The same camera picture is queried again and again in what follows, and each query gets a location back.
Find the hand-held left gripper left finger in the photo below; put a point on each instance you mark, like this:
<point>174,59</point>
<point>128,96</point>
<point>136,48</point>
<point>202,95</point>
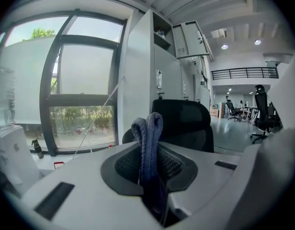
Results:
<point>85,195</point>

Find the round ceiling light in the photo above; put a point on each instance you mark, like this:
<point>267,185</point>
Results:
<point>257,42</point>
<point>224,47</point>

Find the white water dispenser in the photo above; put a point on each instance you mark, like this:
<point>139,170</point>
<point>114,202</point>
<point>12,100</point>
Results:
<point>13,147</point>

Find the grey-blue cloth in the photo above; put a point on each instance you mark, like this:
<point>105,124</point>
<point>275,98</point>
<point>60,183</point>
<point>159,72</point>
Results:
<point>150,138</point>

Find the grey metal locker cabinet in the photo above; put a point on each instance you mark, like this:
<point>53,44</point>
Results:
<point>140,68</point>

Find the black balcony railing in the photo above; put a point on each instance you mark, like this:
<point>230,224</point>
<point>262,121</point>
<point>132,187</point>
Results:
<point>244,69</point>

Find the black thermos bottle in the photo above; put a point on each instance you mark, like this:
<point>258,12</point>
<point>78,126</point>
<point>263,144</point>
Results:
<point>38,148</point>

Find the black framed window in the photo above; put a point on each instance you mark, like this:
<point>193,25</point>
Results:
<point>45,85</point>

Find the black swivel chair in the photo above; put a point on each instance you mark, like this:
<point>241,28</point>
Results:
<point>233,110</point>
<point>262,114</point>

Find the large clear water bottle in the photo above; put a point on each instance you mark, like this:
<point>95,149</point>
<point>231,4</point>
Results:
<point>3,92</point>

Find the cardboard box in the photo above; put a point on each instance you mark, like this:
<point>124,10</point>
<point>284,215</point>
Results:
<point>214,111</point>

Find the black mesh office chair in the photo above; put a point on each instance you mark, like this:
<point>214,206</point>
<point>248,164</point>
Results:
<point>185,123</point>

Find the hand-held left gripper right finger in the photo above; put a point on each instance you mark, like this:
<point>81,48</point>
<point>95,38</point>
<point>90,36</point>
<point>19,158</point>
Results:
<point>205,181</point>

